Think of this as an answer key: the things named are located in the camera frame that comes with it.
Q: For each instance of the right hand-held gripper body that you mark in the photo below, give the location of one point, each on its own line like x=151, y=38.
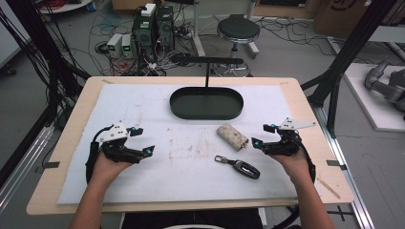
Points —
x=288, y=140

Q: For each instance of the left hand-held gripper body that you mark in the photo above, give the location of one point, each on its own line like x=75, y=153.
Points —
x=114, y=133

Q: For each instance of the black oval tray with stand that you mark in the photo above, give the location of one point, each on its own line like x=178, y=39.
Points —
x=206, y=103

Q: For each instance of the person's right hand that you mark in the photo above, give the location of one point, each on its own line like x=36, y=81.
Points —
x=291, y=165

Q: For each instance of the person's left hand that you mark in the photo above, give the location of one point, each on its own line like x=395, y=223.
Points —
x=110, y=168

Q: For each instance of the white foam mat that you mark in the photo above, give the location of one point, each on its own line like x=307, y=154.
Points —
x=178, y=178

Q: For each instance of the dark tape strip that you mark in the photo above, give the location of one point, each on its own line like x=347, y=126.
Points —
x=51, y=165
x=335, y=163

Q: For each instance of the thin wooden stick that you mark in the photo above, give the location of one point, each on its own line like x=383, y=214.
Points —
x=328, y=188

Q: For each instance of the person's dark clothing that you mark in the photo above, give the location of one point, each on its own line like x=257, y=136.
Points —
x=191, y=219

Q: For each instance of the grey power supply unit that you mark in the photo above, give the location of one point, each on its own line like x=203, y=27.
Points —
x=127, y=46
x=114, y=45

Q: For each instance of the white floor board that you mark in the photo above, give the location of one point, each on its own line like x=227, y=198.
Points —
x=366, y=105

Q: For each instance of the black computer tower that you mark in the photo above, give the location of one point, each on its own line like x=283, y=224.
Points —
x=143, y=36
x=165, y=27

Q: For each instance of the black round stool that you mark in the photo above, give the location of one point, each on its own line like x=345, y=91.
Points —
x=238, y=29

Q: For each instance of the white table leg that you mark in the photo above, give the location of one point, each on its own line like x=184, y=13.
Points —
x=198, y=30

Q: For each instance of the white box on computer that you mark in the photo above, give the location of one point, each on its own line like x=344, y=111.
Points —
x=148, y=9

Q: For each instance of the brown cardboard box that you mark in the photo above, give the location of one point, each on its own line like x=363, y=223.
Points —
x=340, y=16

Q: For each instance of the aluminium rail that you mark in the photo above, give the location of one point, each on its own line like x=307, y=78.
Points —
x=347, y=178
x=22, y=165

